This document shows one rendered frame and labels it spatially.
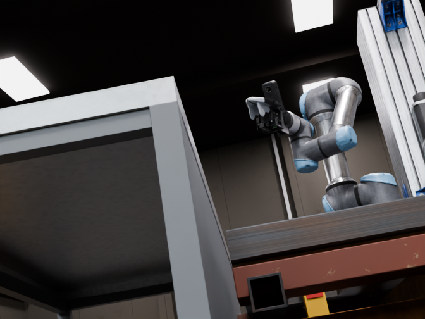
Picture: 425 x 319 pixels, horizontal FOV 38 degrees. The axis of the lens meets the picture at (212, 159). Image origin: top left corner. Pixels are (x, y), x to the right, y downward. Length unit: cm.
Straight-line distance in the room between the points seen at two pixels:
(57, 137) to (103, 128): 7
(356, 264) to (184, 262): 30
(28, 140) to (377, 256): 54
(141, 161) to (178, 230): 37
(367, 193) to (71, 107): 146
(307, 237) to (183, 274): 26
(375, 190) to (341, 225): 121
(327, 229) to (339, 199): 125
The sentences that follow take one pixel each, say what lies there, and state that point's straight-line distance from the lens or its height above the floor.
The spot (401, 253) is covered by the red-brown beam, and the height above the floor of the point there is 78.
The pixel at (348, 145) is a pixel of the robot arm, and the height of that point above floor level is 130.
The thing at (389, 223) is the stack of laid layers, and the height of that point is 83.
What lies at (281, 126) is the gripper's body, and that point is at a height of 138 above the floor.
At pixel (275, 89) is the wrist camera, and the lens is 198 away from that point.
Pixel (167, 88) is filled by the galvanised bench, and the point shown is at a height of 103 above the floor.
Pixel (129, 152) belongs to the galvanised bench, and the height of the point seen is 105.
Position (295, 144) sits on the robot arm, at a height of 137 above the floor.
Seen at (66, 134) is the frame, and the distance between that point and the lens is 88.
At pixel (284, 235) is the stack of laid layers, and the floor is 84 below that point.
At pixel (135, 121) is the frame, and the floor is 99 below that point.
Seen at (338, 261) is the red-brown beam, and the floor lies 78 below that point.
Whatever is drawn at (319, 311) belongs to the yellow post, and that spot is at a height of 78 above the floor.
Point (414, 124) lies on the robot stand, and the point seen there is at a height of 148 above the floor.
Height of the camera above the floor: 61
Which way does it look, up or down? 22 degrees up
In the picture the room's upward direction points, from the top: 10 degrees counter-clockwise
